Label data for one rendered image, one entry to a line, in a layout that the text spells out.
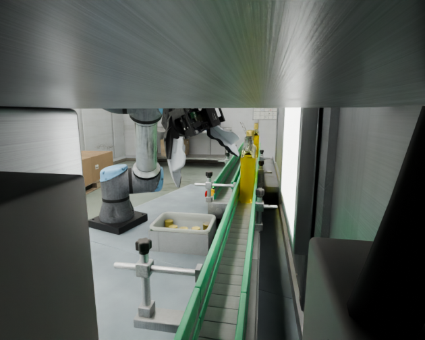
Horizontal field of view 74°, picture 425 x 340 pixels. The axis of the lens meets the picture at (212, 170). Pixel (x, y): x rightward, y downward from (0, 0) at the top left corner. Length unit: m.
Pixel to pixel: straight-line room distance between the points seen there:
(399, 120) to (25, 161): 0.27
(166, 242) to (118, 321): 0.35
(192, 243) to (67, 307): 0.85
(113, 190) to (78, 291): 1.07
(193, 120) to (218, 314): 0.35
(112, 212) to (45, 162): 1.03
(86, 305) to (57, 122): 0.15
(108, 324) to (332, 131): 0.65
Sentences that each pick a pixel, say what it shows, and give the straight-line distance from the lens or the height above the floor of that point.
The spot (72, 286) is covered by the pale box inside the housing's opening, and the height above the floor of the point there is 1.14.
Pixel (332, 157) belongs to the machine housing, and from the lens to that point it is 0.44.
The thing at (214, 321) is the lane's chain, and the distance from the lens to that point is 0.56.
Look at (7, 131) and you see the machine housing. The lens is 0.24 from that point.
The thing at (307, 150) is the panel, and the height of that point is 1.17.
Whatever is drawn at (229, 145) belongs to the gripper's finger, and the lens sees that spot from 0.59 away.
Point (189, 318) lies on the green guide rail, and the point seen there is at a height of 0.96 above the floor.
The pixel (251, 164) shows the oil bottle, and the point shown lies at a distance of 1.12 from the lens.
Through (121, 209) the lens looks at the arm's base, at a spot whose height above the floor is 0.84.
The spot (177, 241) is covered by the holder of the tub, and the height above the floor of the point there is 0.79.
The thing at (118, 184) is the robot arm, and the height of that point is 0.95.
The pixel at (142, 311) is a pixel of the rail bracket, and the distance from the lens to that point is 0.60.
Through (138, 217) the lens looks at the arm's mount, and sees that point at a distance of 1.32.
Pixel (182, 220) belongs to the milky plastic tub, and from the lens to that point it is 1.17.
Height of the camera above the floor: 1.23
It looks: 11 degrees down
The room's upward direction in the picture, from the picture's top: straight up
